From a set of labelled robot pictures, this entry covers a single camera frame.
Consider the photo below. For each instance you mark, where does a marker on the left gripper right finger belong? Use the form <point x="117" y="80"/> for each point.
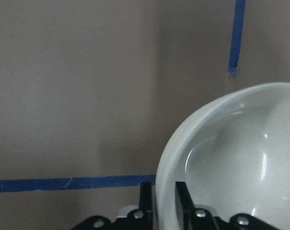
<point x="191" y="217"/>

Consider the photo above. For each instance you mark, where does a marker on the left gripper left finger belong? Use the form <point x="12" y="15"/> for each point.
<point x="138" y="218"/>

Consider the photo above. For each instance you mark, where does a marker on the white ceramic bowl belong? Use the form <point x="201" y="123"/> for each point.
<point x="234" y="156"/>

